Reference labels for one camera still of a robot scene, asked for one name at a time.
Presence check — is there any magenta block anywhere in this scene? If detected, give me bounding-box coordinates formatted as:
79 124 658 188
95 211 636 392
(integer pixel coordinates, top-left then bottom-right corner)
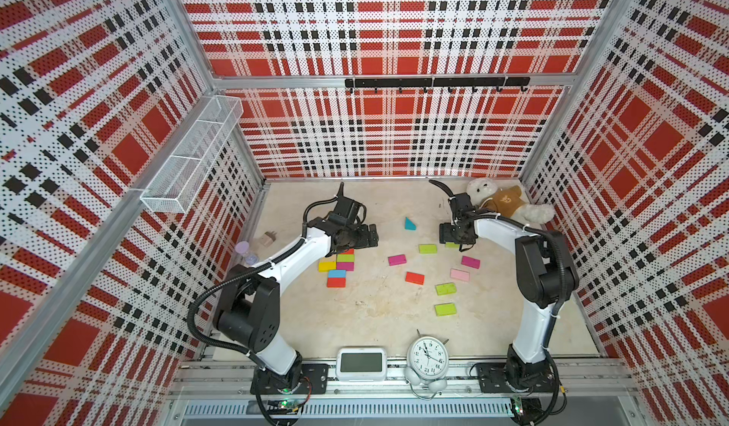
461 256 481 270
336 262 355 272
387 254 407 267

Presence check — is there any teal triangle block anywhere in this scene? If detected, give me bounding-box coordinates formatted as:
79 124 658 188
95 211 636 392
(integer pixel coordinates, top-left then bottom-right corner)
404 218 417 232

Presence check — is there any yellow rectangular block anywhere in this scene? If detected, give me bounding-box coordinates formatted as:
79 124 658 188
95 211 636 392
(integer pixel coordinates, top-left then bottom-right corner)
318 261 337 272

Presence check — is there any red block front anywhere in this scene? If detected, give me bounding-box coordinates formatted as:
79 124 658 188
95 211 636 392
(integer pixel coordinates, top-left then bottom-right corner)
327 278 347 289

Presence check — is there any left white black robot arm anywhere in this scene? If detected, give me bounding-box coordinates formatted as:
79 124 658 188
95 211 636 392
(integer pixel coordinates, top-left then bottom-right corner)
186 190 379 392

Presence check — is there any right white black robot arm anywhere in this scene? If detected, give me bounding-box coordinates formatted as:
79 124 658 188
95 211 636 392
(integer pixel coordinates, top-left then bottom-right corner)
432 180 579 392

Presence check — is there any pink block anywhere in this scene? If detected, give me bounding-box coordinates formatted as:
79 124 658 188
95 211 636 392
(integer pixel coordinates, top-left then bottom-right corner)
450 268 471 283

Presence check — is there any white teddy bear brown shirt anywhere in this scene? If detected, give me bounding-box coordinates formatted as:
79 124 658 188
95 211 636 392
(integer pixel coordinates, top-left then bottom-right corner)
466 178 555 226

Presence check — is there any red block centre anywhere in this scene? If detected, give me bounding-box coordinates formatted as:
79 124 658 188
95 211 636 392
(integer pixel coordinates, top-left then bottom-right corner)
406 271 425 286

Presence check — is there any small brown white object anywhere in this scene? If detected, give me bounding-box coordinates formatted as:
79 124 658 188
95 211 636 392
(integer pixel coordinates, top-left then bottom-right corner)
259 232 277 247

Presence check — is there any white digital display device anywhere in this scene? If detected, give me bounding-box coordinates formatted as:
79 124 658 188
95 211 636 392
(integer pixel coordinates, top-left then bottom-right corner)
335 346 387 382

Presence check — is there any white analog alarm clock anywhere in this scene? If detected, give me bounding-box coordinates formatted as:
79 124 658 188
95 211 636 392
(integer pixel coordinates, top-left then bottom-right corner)
404 332 450 401

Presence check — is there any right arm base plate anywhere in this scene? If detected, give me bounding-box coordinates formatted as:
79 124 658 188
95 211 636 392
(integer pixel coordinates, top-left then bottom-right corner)
470 363 554 395

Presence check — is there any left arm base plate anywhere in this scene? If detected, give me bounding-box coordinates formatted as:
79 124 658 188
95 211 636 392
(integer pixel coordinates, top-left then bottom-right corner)
250 363 330 395

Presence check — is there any black hook rail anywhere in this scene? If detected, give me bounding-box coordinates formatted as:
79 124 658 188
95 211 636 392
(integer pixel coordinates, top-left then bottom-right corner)
344 76 532 90

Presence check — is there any white wire mesh basket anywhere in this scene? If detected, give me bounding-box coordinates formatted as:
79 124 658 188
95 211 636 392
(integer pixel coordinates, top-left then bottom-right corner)
140 96 243 215

